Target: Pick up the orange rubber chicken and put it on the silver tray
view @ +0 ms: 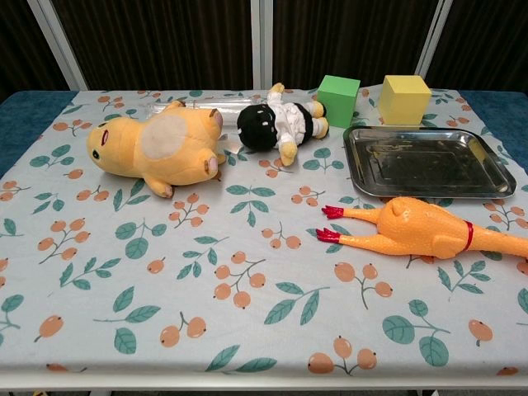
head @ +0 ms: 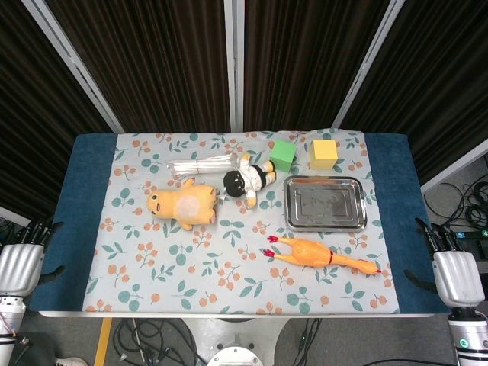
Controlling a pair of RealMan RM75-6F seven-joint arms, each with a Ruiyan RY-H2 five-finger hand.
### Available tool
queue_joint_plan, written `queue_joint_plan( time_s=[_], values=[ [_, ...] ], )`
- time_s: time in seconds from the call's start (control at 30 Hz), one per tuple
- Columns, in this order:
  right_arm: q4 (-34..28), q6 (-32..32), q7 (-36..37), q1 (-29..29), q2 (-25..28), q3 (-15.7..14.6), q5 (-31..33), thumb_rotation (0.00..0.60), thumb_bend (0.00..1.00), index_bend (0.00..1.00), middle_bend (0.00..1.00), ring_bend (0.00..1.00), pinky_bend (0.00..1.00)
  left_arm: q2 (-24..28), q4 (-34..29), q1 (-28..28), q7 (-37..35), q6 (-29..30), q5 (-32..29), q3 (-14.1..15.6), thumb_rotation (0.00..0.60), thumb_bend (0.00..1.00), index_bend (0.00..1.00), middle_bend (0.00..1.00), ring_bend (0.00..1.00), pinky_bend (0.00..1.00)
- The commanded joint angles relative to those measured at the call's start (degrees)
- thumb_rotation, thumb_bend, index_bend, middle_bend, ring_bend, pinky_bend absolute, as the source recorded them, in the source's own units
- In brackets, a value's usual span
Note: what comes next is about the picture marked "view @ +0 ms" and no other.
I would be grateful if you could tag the green cube block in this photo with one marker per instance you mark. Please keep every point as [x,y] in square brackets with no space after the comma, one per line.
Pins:
[336,103]

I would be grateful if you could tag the yellow cube block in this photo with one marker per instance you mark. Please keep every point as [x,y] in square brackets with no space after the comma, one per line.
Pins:
[402,101]

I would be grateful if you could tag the clear pack of straws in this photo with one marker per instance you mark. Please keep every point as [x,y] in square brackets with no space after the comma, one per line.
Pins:
[231,105]

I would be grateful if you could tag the yellow rubber chicken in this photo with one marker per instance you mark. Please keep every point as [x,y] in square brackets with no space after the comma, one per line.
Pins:
[416,233]

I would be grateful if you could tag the stainless steel rectangular tray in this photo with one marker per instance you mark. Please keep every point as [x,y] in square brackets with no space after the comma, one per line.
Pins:
[429,163]

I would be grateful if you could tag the yellow plush pig toy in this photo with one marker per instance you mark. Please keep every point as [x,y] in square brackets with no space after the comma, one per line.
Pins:
[177,144]

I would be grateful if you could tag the dark ribbed screen panel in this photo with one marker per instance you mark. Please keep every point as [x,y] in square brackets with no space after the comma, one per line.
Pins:
[350,37]
[16,49]
[156,41]
[486,45]

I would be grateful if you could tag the floral printed tablecloth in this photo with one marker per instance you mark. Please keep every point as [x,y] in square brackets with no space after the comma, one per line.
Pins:
[255,288]

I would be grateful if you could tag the grey screen frame post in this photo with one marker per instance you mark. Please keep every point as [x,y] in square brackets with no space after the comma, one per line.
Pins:
[57,45]
[433,37]
[262,41]

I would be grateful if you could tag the black-haired doll in white outfit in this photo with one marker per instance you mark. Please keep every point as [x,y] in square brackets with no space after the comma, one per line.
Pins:
[264,125]

